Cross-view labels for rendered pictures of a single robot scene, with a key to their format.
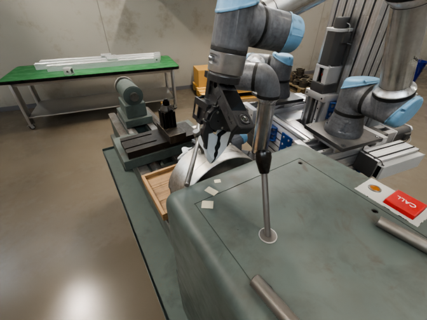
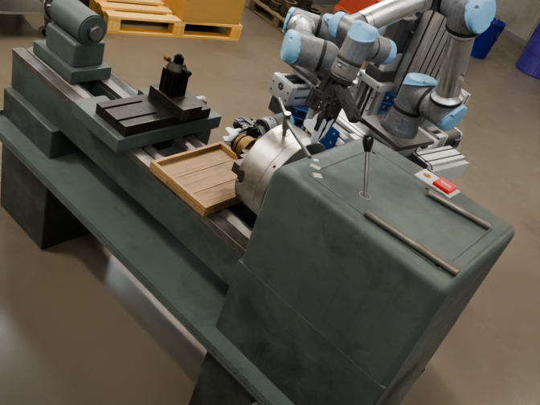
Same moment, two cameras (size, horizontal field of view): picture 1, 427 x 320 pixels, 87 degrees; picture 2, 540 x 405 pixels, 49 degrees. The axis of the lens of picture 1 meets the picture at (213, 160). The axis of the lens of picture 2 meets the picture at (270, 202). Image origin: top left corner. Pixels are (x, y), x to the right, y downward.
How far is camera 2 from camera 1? 127 cm
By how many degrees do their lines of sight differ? 22
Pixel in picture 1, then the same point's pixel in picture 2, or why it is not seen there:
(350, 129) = (407, 128)
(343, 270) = (410, 214)
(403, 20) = (456, 47)
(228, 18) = (359, 46)
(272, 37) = (378, 57)
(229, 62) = (352, 71)
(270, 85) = not seen: hidden behind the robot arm
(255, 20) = (373, 48)
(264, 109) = not seen: hidden behind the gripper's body
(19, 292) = not seen: outside the picture
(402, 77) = (452, 87)
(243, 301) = (362, 222)
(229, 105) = (348, 101)
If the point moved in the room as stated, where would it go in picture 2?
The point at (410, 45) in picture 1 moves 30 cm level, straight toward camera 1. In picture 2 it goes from (459, 65) to (448, 92)
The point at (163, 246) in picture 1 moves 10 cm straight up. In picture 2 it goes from (165, 266) to (169, 247)
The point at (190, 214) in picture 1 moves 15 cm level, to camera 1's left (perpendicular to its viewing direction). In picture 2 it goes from (308, 180) to (259, 176)
